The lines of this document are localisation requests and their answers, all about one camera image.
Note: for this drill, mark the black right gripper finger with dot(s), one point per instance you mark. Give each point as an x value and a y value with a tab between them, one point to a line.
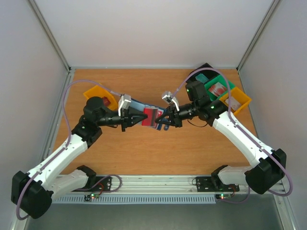
164	117
164	122

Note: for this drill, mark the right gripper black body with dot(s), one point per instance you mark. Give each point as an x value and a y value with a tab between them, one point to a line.
174	116

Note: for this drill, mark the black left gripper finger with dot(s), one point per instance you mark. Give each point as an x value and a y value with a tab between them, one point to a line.
135	120
136	113

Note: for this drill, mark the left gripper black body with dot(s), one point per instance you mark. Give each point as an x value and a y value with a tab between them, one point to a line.
124	119

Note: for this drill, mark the blue leather card holder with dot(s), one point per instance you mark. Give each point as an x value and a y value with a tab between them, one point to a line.
140	106

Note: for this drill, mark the red black stripe card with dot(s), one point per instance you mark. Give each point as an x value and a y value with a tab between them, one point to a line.
152	113

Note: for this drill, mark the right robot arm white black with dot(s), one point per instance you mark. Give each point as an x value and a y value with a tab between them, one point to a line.
266	165

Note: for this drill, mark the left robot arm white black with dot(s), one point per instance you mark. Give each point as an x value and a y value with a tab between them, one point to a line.
34	191

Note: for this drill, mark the teal card stack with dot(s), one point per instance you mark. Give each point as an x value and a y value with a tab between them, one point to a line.
202	78

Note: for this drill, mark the white red card stack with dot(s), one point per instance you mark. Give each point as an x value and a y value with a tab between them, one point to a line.
217	89

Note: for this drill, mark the white grey card stack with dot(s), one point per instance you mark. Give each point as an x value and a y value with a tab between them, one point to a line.
235	105

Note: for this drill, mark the yellow bin on left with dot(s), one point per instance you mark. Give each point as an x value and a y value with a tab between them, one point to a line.
100	92

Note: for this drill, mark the yellow bin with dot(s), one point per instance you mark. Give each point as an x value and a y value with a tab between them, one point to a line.
240	96
100	92

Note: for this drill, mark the black bin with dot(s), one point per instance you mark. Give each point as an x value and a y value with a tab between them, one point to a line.
208	73

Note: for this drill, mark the green bin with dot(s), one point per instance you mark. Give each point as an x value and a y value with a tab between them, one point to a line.
207	85

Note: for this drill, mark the yellow bin on right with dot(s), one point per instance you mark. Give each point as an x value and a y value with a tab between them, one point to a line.
240	96

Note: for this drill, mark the left controller board green LED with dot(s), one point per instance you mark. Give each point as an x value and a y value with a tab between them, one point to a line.
91	197

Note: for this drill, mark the controller board green led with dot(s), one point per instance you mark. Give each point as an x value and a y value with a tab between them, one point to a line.
223	196
91	197

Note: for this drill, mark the right controller board green LED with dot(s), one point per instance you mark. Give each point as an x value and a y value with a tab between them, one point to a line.
223	196

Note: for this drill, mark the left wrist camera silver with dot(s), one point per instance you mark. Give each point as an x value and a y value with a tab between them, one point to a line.
124	103

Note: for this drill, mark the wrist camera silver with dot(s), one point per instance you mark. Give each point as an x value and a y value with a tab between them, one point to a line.
124	103
168	97

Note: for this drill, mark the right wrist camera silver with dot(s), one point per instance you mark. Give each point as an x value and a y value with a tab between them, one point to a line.
168	97

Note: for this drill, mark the aluminium rail front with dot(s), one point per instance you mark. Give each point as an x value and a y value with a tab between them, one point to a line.
136	184

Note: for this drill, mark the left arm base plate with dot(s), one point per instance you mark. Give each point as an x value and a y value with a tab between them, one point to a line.
99	183

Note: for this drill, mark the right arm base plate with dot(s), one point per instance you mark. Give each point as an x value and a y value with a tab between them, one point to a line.
205	184

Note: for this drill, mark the slotted cable duct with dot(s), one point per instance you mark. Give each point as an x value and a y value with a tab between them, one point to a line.
136	199

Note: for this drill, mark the aluminium frame post right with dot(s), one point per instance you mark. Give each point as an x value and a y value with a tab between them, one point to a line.
259	31

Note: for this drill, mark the aluminium frame post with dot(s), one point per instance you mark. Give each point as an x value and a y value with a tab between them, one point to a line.
259	31
37	12

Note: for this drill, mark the aluminium frame post left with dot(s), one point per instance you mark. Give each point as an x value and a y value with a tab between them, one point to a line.
37	12

